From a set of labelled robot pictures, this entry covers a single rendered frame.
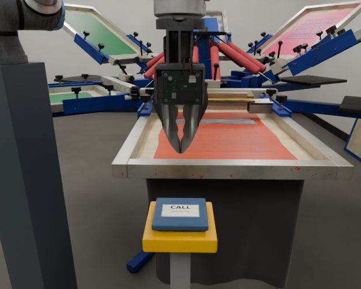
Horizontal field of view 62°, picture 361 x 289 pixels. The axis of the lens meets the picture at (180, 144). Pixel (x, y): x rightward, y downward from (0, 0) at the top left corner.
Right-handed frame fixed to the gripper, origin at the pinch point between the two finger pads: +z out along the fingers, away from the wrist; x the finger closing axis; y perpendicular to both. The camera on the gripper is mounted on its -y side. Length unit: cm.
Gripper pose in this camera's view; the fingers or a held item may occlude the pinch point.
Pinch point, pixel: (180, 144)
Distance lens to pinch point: 52.0
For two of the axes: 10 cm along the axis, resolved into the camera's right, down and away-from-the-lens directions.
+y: -0.2, 3.3, -9.4
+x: 10.0, 0.1, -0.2
